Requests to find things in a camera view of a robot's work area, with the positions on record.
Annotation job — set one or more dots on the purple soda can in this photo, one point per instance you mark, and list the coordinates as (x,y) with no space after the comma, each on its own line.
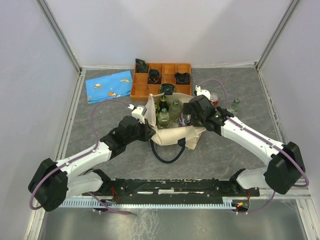
(181,119)

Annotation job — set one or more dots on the clear bottle green cap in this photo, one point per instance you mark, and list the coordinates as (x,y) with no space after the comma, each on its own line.
(175,111)

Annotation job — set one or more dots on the light blue cable duct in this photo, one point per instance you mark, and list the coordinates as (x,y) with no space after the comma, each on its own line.
(89,202)

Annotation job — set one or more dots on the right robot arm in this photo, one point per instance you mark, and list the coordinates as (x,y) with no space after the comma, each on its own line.
(283,163)

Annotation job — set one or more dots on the dark rolled sock right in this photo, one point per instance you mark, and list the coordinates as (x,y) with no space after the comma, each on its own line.
(182,78)

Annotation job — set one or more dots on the dark rolled sock middle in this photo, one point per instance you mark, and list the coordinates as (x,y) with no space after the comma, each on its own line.
(154,76)

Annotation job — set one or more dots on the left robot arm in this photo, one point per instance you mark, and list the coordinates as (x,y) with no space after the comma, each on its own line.
(55,181)

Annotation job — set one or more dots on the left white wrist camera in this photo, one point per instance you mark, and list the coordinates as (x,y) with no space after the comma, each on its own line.
(138,112)

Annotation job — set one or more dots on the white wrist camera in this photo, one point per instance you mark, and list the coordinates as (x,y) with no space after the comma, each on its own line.
(198,91)
(138,112)

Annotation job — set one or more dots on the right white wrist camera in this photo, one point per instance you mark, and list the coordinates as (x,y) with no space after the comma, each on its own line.
(198,91)

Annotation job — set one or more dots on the clear glass bottle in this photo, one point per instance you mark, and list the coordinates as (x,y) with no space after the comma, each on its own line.
(234,106)
(163,119)

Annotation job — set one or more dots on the red soda can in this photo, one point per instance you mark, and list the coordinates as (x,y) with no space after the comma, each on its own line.
(214,99)

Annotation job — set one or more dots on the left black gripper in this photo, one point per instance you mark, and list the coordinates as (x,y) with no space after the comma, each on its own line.
(148,132)

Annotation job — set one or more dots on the dark rolled sock back-left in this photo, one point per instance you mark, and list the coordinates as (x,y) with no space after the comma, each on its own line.
(141,66)

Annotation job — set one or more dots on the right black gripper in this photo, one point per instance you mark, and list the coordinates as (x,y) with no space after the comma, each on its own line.
(188,110)

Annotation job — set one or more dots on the blue patterned cloth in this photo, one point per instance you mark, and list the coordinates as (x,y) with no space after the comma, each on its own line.
(109,87)

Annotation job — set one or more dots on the dark rolled sock front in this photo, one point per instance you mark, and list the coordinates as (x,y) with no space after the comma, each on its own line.
(167,89)

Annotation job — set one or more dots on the dark green glass bottle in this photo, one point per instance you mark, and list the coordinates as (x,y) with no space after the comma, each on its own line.
(163,105)

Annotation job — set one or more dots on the cream canvas tote bag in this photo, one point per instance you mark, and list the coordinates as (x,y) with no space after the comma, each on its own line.
(185,136)

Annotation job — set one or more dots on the wooden compartment tray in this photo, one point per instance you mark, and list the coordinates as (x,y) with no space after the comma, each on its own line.
(141,88)

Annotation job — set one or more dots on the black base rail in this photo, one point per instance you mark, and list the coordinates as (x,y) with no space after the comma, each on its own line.
(172,190)

